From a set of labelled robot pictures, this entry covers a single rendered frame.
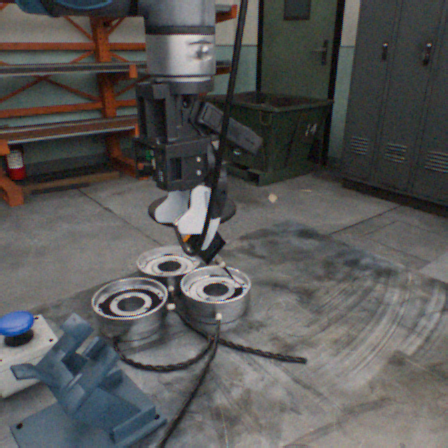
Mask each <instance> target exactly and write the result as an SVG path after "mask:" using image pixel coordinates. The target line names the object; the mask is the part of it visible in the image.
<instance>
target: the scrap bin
mask: <svg viewBox="0 0 448 448"><path fill-rule="evenodd" d="M200 100H202V101H204V102H208V103H210V104H211V105H213V106H214V107H216V108H218V109H219V110H221V111H222V112H224V107H225V101H226V94H214V95H203V96H200ZM331 104H335V100H325V99H318V98H311V97H305V96H300V95H291V94H280V93H267V92H263V91H255V90H253V91H244V92H239V93H234V98H233V104H232V109H231V115H230V117H231V118H232V119H233V120H234V121H236V122H237V123H239V124H240V125H243V126H246V127H248V128H249V129H251V130H253V131H254V132H255V133H256V135H257V136H259V137H260V138H262V139H263V140H264V141H263V143H262V145H261V147H260V150H259V152H258V154H257V157H252V156H248V155H247V157H243V156H240V155H236V154H234V153H233V152H232V151H230V150H229V149H227V146H226V145H225V149H224V155H223V158H224V161H225V162H226V174H232V173H234V174H237V175H240V176H243V177H245V178H246V183H248V184H250V185H253V186H255V187H258V188H260V187H263V186H266V185H270V184H274V183H278V182H280V181H284V180H288V179H292V178H295V177H298V176H302V175H306V174H309V173H310V164H311V161H307V160H306V159H307V157H308V155H309V153H310V150H311V148H312V145H313V143H314V141H315V137H316V135H317V133H318V131H319V129H320V127H321V124H322V122H323V120H324V119H325V117H328V115H329V113H330V107H331ZM246 171H247V172H246Z"/></svg>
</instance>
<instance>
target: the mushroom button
mask: <svg viewBox="0 0 448 448"><path fill-rule="evenodd" d="M34 323H35V320H34V317H33V315H32V314H30V313H29V312H26V311H16V312H12V313H9V314H7V315H5V316H3V318H1V319H0V335H1V336H5V337H12V336H13V338H21V337H23V336H24V332H26V331H28V330H29V329H30V328H31V327H32V326H33V325H34Z"/></svg>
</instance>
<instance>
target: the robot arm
mask: <svg viewBox="0 0 448 448"><path fill-rule="evenodd" d="M15 3H16V5H17V6H18V8H19V9H20V10H21V11H22V12H24V13H28V14H39V15H48V16H50V17H52V18H58V17H133V18H135V17H144V25H145V34H147V35H145V38H146V52H147V67H148V73H149V74H150V75H151V76H153V78H151V82H148V83H134V86H135V98H136V109H137V121H138V132H139V135H137V136H132V142H133V153H134V163H135V173H136V179H140V178H143V177H148V176H152V180H153V181H155V182H156V188H159V189H162V190H164V191H167V192H169V197H168V199H167V200H166V201H165V202H164V203H162V204H161V205H159V206H158V207H157V210H156V218H157V221H159V222H173V221H174V220H175V219H176V218H178V217H179V215H180V213H182V212H185V213H186V214H185V215H183V216H182V217H181V218H180V219H179V220H178V231H179V233H182V234H186V235H187V234H197V233H202V231H203V223H204V219H205V216H206V211H207V206H208V202H209V197H210V192H211V188H212V182H213V176H214V171H215V166H216V160H217V148H218V142H219V137H220V131H221V125H222V119H223V112H222V111H221V110H219V109H218V108H216V107H214V106H213V105H211V104H210V103H208V102H204V101H200V93H206V92H212V91H214V90H215V79H214V78H211V77H210V76H211V75H214V74H215V73H216V35H215V34H216V29H215V28H216V0H15ZM213 34H214V35H213ZM263 141H264V140H263V139H262V138H260V137H259V136H257V135H256V133H255V132H254V131H253V130H251V129H249V128H248V127H246V126H243V125H240V124H239V123H237V122H236V121H234V120H233V119H232V118H231V117H230V121H229V126H228V132H227V138H226V143H225V145H226V146H227V149H229V150H230V151H232V152H233V153H234V154H236V155H240V156H243V157H247V155H248V156H252V157H257V154H258V152H259V150H260V147H261V145H262V143H263ZM145 146H147V149H148V150H147V151H146V159H148V161H149V163H146V164H143V168H142V169H139V161H138V151H137V148H139V147H145ZM202 182H203V183H204V187H203V186H201V185H198V184H199V183H202ZM227 195H228V180H227V174H226V162H225V161H224V158H223V160H222V165H221V171H220V176H219V181H218V186H217V196H216V201H215V204H214V209H213V214H212V218H211V221H210V225H209V229H208V232H207V235H206V238H205V241H204V243H203V247H202V250H204V249H206V248H207V247H208V246H209V244H210V243H211V241H212V239H213V237H214V235H215V232H216V231H217V226H218V223H219V220H220V218H221V217H222V215H223V211H224V207H225V203H226V200H227Z"/></svg>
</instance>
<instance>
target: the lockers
mask: <svg viewBox="0 0 448 448"><path fill-rule="evenodd" d="M427 54H428V59H429V64H423V60H424V58H425V55H426V58H425V59H427ZM339 177H342V178H343V185H342V187H345V188H348V189H350V190H354V191H357V192H360V193H364V194H367V195H369V196H373V197H376V198H379V199H383V200H388V201H392V202H395V203H398V204H401V205H405V206H408V207H410V208H414V209H417V210H420V211H424V212H427V213H430V214H433V215H436V216H437V215H439V216H443V217H446V218H448V0H360V6H359V14H358V22H357V31H356V38H355V47H354V55H353V63H352V71H351V79H350V87H349V96H348V104H347V112H346V120H345V128H344V136H343V144H342V152H341V161H340V169H339Z"/></svg>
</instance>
